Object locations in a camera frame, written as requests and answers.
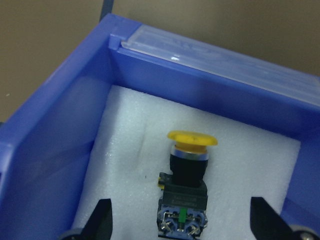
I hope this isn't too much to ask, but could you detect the white foam pad left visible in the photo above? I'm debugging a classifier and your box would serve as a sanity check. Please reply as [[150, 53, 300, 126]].
[[72, 86, 301, 240]]

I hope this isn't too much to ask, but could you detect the yellow push button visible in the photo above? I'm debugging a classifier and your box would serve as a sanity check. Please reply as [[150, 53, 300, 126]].
[[156, 130, 218, 240]]

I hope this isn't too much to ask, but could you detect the left blue bin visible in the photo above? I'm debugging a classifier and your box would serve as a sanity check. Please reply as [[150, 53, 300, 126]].
[[0, 14, 320, 240]]

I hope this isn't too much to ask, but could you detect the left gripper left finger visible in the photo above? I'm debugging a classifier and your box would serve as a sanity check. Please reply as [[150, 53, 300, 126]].
[[58, 198, 113, 240]]

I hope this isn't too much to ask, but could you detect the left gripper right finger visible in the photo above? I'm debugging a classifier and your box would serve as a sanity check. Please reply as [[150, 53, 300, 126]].
[[250, 196, 320, 240]]

